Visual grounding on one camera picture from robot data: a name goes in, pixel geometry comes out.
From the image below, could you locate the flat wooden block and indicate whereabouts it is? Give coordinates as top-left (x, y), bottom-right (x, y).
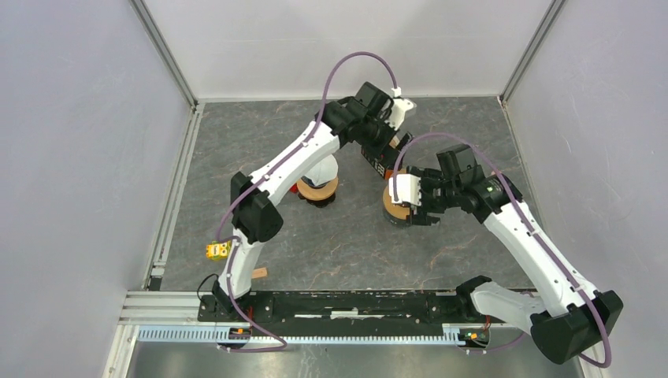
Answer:
top-left (251, 267), bottom-right (269, 280)

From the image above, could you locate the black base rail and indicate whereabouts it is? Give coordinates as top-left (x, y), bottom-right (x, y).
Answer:
top-left (198, 290), bottom-right (508, 338)

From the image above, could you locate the grey slotted cable duct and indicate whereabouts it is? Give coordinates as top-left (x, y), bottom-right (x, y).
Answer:
top-left (137, 325), bottom-right (489, 347)

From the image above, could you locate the orange coffee filter box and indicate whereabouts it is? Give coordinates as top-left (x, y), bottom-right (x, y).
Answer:
top-left (361, 136), bottom-right (399, 180)

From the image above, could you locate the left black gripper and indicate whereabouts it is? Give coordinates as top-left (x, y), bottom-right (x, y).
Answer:
top-left (357, 111), bottom-right (412, 170)

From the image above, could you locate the purple cable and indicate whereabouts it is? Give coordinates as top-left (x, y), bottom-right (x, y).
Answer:
top-left (391, 131), bottom-right (614, 369)
top-left (216, 50), bottom-right (404, 354)

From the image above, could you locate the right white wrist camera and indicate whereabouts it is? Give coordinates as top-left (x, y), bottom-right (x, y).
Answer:
top-left (388, 173), bottom-right (421, 206)

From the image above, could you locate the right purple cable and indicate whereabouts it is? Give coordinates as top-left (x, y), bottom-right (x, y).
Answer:
top-left (391, 131), bottom-right (614, 369)

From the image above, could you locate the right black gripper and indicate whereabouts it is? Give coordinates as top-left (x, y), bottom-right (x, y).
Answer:
top-left (406, 165), bottom-right (461, 227)

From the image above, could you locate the small wooden ring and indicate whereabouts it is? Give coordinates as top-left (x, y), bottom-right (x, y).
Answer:
top-left (381, 182), bottom-right (414, 222)

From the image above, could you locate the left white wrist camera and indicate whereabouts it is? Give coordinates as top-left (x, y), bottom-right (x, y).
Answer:
top-left (387, 87), bottom-right (417, 131)

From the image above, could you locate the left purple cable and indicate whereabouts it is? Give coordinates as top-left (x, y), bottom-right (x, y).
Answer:
top-left (216, 50), bottom-right (404, 354)

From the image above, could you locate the white paper coffee filter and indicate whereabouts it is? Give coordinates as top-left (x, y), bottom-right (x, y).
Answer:
top-left (302, 155), bottom-right (339, 188)

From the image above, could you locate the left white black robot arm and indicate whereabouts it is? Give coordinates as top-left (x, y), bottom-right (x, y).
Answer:
top-left (213, 82), bottom-right (417, 321)

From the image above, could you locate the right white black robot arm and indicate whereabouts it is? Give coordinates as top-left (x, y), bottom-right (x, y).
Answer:
top-left (389, 144), bottom-right (623, 368)

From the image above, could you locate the dark brown dripper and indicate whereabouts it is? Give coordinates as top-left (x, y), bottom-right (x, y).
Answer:
top-left (306, 195), bottom-right (336, 208)

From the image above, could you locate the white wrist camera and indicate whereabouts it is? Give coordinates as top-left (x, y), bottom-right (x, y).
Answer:
top-left (388, 173), bottom-right (421, 206)
top-left (387, 87), bottom-right (417, 131)

